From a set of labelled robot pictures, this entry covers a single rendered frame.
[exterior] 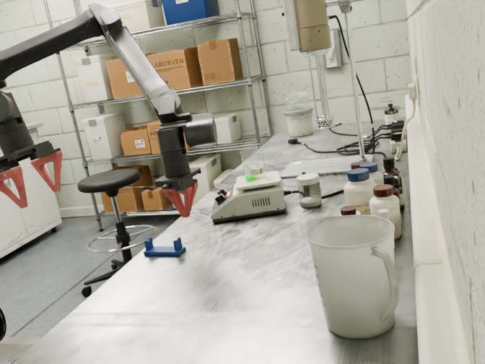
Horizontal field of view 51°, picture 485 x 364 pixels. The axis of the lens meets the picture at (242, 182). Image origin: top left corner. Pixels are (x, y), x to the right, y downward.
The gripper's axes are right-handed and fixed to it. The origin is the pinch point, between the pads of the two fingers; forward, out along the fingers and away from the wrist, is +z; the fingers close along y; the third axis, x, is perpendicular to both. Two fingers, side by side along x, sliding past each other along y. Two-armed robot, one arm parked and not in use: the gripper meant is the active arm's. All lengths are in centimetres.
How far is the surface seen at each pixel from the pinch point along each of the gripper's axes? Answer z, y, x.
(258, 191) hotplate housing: 3.0, 24.1, -8.1
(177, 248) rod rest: 8.3, -0.5, 3.5
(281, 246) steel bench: 9.7, 4.2, -20.2
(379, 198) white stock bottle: 0.5, 8.4, -41.4
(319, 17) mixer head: -39, 68, -18
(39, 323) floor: 86, 78, 149
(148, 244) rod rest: 7.5, -0.4, 11.5
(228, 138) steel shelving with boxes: 26, 230, 98
